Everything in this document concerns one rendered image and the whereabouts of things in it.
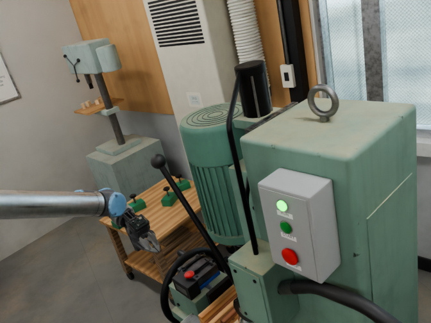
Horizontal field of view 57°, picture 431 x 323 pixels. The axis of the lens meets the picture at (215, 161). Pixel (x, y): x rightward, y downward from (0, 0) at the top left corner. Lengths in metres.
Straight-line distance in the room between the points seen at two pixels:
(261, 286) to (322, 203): 0.22
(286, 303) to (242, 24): 1.77
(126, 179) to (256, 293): 2.52
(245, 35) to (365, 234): 1.79
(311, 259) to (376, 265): 0.14
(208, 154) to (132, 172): 2.39
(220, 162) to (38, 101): 3.13
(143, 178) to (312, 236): 2.75
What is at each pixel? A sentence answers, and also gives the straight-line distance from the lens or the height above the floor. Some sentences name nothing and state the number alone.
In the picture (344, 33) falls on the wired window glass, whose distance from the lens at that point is 2.29.
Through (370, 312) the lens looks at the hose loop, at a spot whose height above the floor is 1.29.
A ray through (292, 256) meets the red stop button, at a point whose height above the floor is 1.37.
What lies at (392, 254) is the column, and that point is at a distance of 0.78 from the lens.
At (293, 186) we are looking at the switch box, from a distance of 0.60.
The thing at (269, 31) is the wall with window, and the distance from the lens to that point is 2.43.
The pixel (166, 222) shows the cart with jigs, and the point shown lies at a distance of 2.45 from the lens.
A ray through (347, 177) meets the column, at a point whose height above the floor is 1.49.
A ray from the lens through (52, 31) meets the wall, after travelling 3.97.
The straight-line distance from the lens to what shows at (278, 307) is 0.80.
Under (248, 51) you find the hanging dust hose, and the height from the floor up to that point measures 1.38.
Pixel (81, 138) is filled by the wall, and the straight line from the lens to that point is 4.07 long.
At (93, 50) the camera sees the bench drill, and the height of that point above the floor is 1.52.
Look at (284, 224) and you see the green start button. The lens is 0.62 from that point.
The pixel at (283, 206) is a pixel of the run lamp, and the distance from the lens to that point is 0.60.
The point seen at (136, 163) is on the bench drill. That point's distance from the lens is 3.22.
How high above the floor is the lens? 1.78
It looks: 24 degrees down
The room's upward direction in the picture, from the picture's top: 14 degrees counter-clockwise
